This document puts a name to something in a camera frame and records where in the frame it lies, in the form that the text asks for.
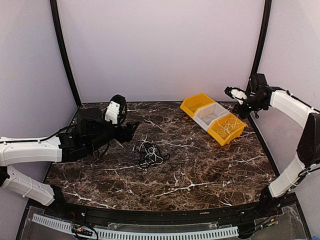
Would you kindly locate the far yellow plastic bin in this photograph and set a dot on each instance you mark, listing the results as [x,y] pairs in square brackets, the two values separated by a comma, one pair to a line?
[192,104]

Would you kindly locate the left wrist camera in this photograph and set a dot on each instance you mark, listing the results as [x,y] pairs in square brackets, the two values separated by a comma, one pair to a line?
[116,111]

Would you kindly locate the black frame post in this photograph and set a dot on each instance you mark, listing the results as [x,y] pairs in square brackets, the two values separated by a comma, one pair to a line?
[63,51]
[262,37]

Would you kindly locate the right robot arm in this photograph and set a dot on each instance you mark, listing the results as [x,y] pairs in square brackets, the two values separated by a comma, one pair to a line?
[293,134]

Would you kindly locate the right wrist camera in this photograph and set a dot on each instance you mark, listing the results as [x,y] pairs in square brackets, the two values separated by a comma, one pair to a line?
[236,93]

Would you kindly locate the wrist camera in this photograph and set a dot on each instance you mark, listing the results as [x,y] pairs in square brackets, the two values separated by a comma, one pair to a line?
[236,93]
[116,111]

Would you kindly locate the yellow plastic bin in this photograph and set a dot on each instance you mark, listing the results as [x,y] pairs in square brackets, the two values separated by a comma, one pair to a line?
[192,104]
[226,129]

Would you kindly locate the near yellow plastic bin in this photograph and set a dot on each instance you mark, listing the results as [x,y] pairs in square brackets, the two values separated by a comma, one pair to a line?
[226,129]

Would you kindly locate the white plastic bin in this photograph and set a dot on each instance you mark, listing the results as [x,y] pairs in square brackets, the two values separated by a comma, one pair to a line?
[207,115]

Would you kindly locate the left black frame post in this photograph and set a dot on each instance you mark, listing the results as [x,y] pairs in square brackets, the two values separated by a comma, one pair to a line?
[63,51]

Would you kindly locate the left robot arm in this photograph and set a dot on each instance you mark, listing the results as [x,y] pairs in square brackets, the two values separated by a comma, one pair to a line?
[71,143]

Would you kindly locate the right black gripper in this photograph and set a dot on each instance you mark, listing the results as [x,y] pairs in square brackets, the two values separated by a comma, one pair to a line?
[244,114]

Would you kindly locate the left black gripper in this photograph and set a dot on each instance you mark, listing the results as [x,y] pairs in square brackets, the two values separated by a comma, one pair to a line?
[126,132]

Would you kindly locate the right black frame post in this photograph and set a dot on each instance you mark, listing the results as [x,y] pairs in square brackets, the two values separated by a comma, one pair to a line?
[262,37]

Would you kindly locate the white slotted cable duct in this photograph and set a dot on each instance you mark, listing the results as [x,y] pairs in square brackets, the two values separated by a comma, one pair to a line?
[98,233]

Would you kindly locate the black front rail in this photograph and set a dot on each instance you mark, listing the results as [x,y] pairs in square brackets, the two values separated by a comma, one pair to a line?
[97,216]

